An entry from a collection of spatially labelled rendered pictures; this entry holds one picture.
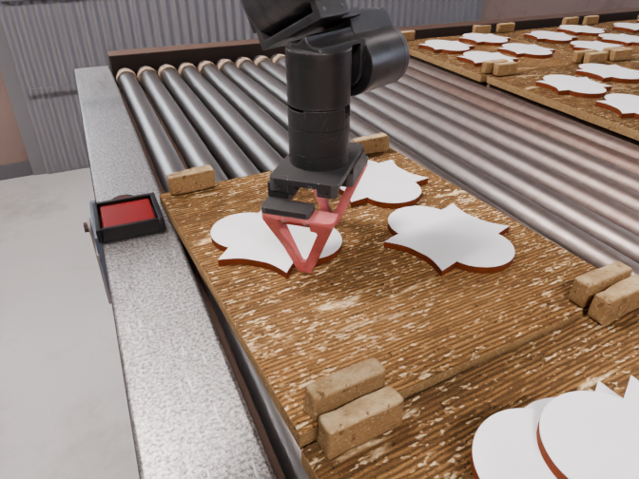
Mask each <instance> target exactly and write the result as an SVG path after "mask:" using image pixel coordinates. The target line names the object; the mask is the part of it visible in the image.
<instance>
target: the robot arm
mask: <svg viewBox="0 0 639 479"><path fill-rule="evenodd" d="M240 1H241V3H242V7H243V9H244V11H245V13H246V15H247V17H248V20H249V23H250V26H251V29H252V30H253V33H257V35H258V38H259V41H260V44H261V48H262V50H267V49H271V48H278V47H283V46H285V64H286V90H287V103H288V105H287V116H288V141H289V154H288V155H287V156H286V157H285V158H284V159H283V161H282V162H281V163H280V164H279V165H278V166H277V167H276V168H275V170H274V171H273V172H272V173H271V174H270V175H269V178H270V180H269V181H268V182H267V185H268V197H267V198H266V199H265V201H264V202H263V203H262V204H261V217H262V219H263V221H264V222H265V223H266V224H267V226H268V227H269V228H270V230H271V231H272V232H273V233H274V235H275V236H276V237H277V239H278V240H279V241H280V243H281V244H282V245H283V247H284V248H285V250H286V252H287V254H288V255H289V257H290V259H292V261H293V263H294V265H295V266H296V268H297V270H298V271H299V272H303V273H308V274H311V273H312V272H313V270H314V268H315V266H316V264H317V262H318V260H319V258H320V255H321V252H322V250H323V248H324V246H325V244H326V242H327V241H328V239H329V237H330V235H331V233H332V231H333V228H334V226H335V225H338V224H339V222H340V220H341V218H342V215H343V213H344V211H345V209H346V207H347V205H348V203H349V201H350V200H351V198H352V196H353V194H354V192H355V190H356V188H357V186H358V183H359V181H360V179H361V177H362V175H363V173H364V171H365V169H366V167H367V165H368V156H367V155H365V150H363V144H360V143H351V142H349V141H350V103H351V96H357V95H359V94H362V93H365V92H367V91H370V90H373V89H376V88H379V87H381V86H386V85H389V84H391V83H393V82H396V81H397V80H399V79H400V78H401V77H402V76H403V75H404V73H405V72H406V69H407V67H408V65H409V58H410V52H409V47H408V43H407V41H406V39H405V37H404V35H403V34H402V32H401V31H400V30H399V29H398V28H396V27H395V26H393V25H392V22H391V19H390V16H389V13H388V12H387V10H386V9H384V8H376V7H374V8H369V9H360V8H359V7H358V6H357V7H352V8H348V4H347V1H346V0H240ZM341 186H345V187H346V188H345V190H344V192H343V194H342V196H341V199H340V201H339V204H338V206H337V208H336V210H335V211H333V210H331V207H330V204H329V201H328V199H337V198H338V197H339V189H340V187H341ZM301 187H302V188H310V189H313V191H314V193H315V196H316V199H317V201H318V204H319V208H320V211H318V210H315V205H314V204H313V203H308V202H302V201H291V200H292V199H293V198H294V196H295V195H296V194H297V192H298V191H299V190H300V188H301ZM287 224H291V225H297V226H303V227H309V228H310V232H314V233H316V234H317V237H316V239H315V241H314V244H313V246H312V249H311V251H310V253H309V255H308V258H307V259H304V258H303V257H302V256H301V254H300V250H299V248H298V246H297V244H296V243H295V241H294V239H293V237H292V235H291V233H290V230H289V228H288V226H287Z"/></svg>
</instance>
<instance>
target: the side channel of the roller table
mask: <svg viewBox="0 0 639 479"><path fill-rule="evenodd" d="M589 15H599V20H598V23H605V22H614V21H625V20H634V19H637V17H638V15H639V8H631V9H619V10H597V11H585V12H574V13H562V14H551V15H539V16H527V17H515V18H504V19H493V20H481V21H470V22H458V23H446V24H434V25H423V26H411V27H400V28H398V29H399V30H400V31H404V30H414V31H415V32H416V33H415V39H426V38H437V37H448V36H458V35H463V34H465V33H472V31H473V25H481V26H484V25H491V26H492V28H491V33H494V32H496V25H497V24H500V23H510V22H513V23H515V26H514V30H523V29H542V28H553V27H559V26H561V24H562V20H563V18H565V17H573V16H577V17H579V21H578V25H582V23H583V20H584V17H585V16H589ZM276 53H278V54H283V55H285V46H283V47H278V48H271V49H267V50H262V48H261V44H260V41H259V39H250V40H239V41H227V42H215V43H203V44H192V45H180V46H169V47H157V48H135V49H123V50H112V51H108V52H107V57H108V61H109V66H110V69H111V71H112V74H113V76H114V79H115V81H116V75H117V72H118V70H119V69H121V68H123V67H126V68H129V69H131V70H132V71H134V72H135V74H136V76H137V74H138V70H139V68H140V67H143V66H148V67H152V68H154V69H155V70H156V72H157V73H158V69H159V67H160V66H161V65H163V64H169V65H171V66H174V67H175V68H176V69H177V70H178V66H179V65H180V64H181V63H183V62H188V63H190V64H193V65H194V66H195V67H197V66H198V63H199V62H200V61H203V60H206V61H210V62H212V63H213V64H214V65H216V64H217V62H218V61H219V60H220V59H228V60H231V61H232V62H233V63H235V61H236V60H237V59H238V58H239V57H246V58H249V59H250V60H252V61H253V59H254V58H255V57H256V56H258V55H262V56H266V57H268V58H269V59H270V58H271V56H272V55H274V54H276ZM116 84H117V81H116ZM117 86H118V84H117ZM118 87H119V86H118Z"/></svg>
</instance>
